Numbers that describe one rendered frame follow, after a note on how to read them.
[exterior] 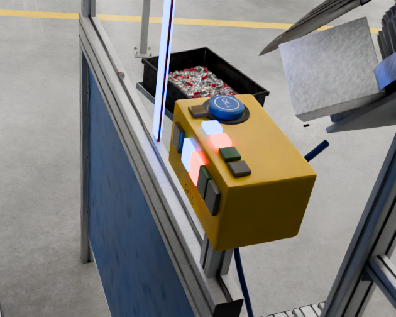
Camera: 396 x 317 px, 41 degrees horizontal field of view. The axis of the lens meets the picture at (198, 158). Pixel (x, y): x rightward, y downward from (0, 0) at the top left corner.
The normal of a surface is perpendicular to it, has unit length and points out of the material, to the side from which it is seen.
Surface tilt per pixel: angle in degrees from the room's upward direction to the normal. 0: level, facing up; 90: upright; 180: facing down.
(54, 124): 0
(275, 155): 0
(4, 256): 0
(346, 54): 55
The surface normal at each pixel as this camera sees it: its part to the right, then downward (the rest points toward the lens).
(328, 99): -0.39, -0.09
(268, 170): 0.12, -0.80
